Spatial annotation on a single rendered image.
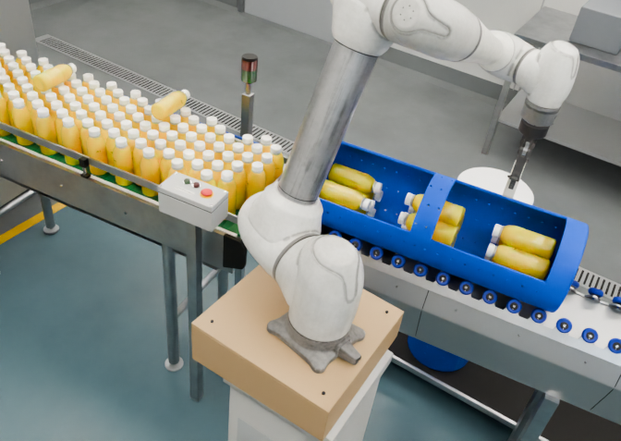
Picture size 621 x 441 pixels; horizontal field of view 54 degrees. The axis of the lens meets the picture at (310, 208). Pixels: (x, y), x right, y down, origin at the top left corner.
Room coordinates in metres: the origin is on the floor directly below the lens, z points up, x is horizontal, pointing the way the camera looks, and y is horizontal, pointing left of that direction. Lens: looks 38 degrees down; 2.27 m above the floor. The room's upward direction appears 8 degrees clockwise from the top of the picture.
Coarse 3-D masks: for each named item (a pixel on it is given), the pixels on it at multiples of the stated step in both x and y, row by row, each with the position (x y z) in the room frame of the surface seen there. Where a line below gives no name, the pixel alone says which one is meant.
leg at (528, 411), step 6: (534, 396) 1.41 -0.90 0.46; (540, 396) 1.40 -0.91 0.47; (528, 402) 1.45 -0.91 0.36; (534, 402) 1.40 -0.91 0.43; (528, 408) 1.41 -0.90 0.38; (534, 408) 1.40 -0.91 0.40; (522, 414) 1.43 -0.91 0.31; (528, 414) 1.40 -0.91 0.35; (522, 420) 1.41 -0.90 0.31; (528, 420) 1.40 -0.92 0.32; (516, 426) 1.43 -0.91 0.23; (522, 426) 1.40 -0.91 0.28; (516, 432) 1.41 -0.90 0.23; (510, 438) 1.42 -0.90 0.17; (516, 438) 1.40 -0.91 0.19
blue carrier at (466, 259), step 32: (352, 160) 1.80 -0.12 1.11; (384, 160) 1.73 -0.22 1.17; (384, 192) 1.74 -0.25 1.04; (416, 192) 1.71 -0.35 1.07; (448, 192) 1.51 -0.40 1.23; (480, 192) 1.61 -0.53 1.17; (352, 224) 1.50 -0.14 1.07; (384, 224) 1.46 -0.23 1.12; (416, 224) 1.45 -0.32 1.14; (480, 224) 1.62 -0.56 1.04; (512, 224) 1.59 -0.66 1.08; (544, 224) 1.56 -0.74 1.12; (576, 224) 1.43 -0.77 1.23; (416, 256) 1.43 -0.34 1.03; (448, 256) 1.39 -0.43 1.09; (480, 256) 1.54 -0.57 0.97; (576, 256) 1.32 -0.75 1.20; (512, 288) 1.32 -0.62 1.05; (544, 288) 1.29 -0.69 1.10
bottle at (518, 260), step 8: (496, 248) 1.42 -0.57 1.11; (504, 248) 1.41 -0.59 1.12; (512, 248) 1.41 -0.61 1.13; (496, 256) 1.40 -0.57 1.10; (504, 256) 1.39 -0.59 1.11; (512, 256) 1.39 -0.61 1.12; (520, 256) 1.39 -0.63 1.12; (528, 256) 1.39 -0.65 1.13; (536, 256) 1.39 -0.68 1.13; (504, 264) 1.38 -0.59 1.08; (512, 264) 1.37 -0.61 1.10; (520, 264) 1.37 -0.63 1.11; (528, 264) 1.37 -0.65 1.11; (536, 264) 1.36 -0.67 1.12; (544, 264) 1.36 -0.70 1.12; (520, 272) 1.37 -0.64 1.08; (528, 272) 1.36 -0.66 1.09; (536, 272) 1.35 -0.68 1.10; (544, 272) 1.35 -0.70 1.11
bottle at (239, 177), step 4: (232, 168) 1.73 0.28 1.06; (236, 172) 1.72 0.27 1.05; (240, 172) 1.72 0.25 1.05; (244, 172) 1.73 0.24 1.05; (236, 176) 1.71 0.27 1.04; (240, 176) 1.71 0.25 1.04; (244, 176) 1.72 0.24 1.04; (236, 180) 1.70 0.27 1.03; (240, 180) 1.71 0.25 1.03; (244, 180) 1.72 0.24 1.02; (240, 184) 1.71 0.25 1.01; (244, 184) 1.72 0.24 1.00; (240, 188) 1.71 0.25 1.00; (244, 188) 1.72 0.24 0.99; (240, 192) 1.71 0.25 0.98; (244, 192) 1.72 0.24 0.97; (240, 196) 1.71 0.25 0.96; (244, 196) 1.72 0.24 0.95; (240, 200) 1.71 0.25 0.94; (244, 200) 1.72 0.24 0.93; (236, 204) 1.70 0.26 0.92; (240, 204) 1.71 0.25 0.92; (236, 208) 1.70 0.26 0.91; (240, 208) 1.71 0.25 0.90
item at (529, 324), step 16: (384, 272) 1.47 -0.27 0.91; (400, 272) 1.46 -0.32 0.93; (432, 288) 1.41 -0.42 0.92; (448, 288) 1.41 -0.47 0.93; (480, 304) 1.37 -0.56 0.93; (512, 320) 1.32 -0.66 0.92; (528, 320) 1.32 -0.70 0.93; (544, 336) 1.28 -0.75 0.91; (560, 336) 1.28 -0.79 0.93; (592, 352) 1.24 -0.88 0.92; (608, 352) 1.23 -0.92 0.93
